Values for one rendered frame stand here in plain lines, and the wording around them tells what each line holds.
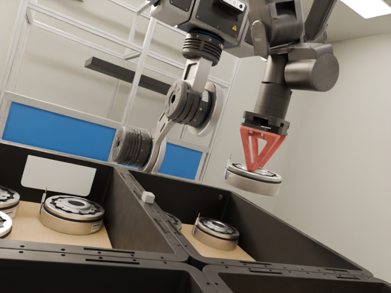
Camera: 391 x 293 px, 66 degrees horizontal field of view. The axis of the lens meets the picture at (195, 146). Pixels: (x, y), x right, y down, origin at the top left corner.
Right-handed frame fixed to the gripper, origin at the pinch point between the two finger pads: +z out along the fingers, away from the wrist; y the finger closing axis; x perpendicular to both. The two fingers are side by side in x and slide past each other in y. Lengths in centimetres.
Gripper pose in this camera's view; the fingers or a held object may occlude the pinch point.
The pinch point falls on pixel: (255, 165)
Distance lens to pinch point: 56.5
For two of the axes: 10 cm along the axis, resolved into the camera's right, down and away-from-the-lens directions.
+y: 4.3, -0.1, 9.0
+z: -2.4, 9.6, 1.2
